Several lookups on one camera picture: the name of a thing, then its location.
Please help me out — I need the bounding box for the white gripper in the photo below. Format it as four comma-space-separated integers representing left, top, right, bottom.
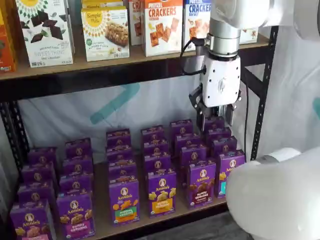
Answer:
188, 54, 243, 133

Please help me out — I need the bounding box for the purple Annie's box brown patch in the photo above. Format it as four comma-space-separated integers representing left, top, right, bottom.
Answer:
174, 133, 202, 150
179, 145, 209, 165
169, 120, 195, 137
186, 160, 217, 210

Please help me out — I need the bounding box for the purple Annie's box teal label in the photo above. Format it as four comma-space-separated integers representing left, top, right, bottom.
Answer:
206, 126, 232, 140
211, 136, 238, 154
203, 116, 226, 131
216, 149, 246, 200

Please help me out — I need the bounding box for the purple Annie's box yellow label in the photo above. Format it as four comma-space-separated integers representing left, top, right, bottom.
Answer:
140, 125, 166, 143
147, 170, 178, 219
142, 139, 169, 158
144, 154, 172, 175

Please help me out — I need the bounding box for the blue pretzel crackers box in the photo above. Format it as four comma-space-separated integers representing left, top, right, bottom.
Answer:
182, 0, 213, 53

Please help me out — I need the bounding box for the purple Annie's box green label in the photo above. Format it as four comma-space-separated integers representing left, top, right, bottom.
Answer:
106, 128, 132, 148
108, 177, 141, 228
106, 144, 135, 163
108, 159, 138, 181

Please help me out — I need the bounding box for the orange cheddar pretzel crackers box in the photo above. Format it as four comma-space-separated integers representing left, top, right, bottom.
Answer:
128, 0, 146, 47
143, 0, 185, 57

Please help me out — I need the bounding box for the Simple Mills bars box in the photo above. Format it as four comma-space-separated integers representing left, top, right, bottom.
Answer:
81, 0, 125, 10
81, 6, 130, 63

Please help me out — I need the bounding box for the purple Annie's box magenta label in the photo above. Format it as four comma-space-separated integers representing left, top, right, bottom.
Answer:
56, 191, 96, 238
64, 137, 93, 159
59, 173, 95, 196
62, 155, 95, 177

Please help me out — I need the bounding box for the purple Annie's box pink label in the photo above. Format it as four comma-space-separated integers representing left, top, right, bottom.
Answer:
17, 181, 55, 205
9, 199, 55, 240
27, 146, 60, 167
21, 162, 58, 186

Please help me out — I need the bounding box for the Simple Mills Sweet Thins box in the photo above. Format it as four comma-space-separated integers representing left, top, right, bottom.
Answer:
15, 0, 75, 68

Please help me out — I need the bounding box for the orange Simple Mills box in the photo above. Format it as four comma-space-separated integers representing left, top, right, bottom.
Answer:
0, 7, 18, 74

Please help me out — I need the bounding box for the black metal shelving rack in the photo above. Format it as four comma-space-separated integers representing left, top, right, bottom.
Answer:
0, 24, 280, 177

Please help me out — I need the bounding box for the thin black hanging cable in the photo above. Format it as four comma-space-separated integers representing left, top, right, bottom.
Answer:
243, 81, 251, 162

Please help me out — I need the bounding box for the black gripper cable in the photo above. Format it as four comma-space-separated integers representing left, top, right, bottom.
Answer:
179, 36, 210, 76

